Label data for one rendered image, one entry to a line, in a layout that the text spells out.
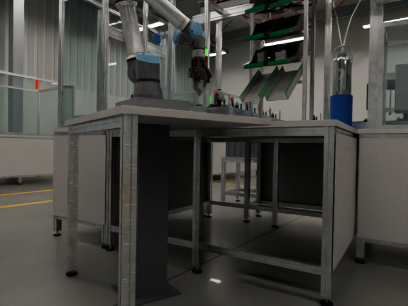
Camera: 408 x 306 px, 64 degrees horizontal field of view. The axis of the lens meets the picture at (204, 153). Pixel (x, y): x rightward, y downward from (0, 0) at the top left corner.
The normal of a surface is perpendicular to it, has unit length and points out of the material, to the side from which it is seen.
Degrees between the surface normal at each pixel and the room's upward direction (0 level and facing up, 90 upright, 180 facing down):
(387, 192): 90
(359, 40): 90
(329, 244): 90
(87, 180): 90
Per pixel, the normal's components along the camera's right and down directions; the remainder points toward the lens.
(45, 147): 0.81, 0.02
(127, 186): 0.57, 0.02
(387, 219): -0.52, 0.00
